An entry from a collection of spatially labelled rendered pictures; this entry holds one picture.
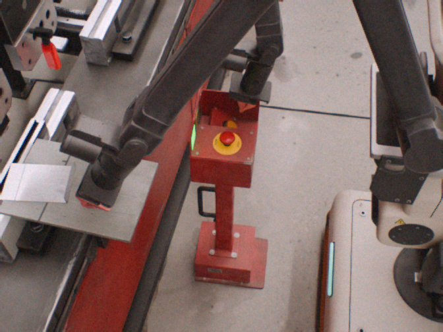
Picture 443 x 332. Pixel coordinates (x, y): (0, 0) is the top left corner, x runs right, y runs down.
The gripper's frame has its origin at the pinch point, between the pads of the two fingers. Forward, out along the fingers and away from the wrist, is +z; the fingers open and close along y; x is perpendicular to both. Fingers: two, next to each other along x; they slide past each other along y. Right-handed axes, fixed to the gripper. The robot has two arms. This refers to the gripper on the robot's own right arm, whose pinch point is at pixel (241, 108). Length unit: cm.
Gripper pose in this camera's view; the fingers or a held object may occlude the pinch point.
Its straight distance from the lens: 150.5
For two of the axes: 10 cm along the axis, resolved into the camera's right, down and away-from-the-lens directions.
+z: -2.4, 5.1, 8.3
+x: -1.3, 8.3, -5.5
